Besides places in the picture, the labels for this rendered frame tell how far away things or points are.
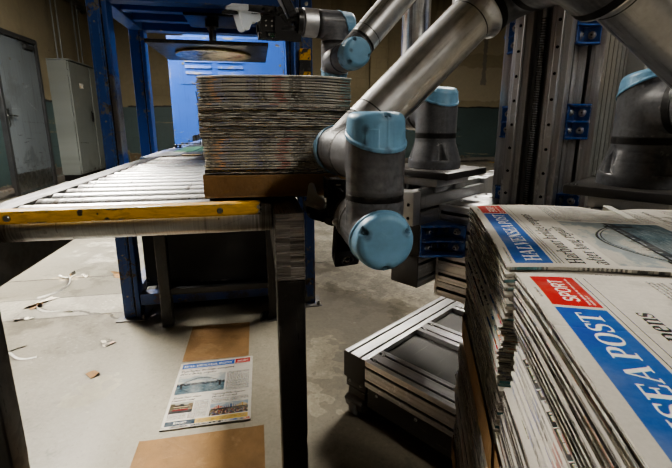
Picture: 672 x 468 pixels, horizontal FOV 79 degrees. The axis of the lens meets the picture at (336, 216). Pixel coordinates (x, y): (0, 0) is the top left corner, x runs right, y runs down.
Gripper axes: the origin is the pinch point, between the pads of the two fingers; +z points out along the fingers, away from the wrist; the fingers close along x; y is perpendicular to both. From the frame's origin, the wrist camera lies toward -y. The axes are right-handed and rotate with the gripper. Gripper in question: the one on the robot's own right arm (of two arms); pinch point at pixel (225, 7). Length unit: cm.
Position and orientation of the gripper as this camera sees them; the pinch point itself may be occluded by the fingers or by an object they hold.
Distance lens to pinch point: 122.0
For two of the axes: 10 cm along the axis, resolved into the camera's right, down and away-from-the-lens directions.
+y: -0.4, 9.4, 3.5
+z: -9.4, 0.7, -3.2
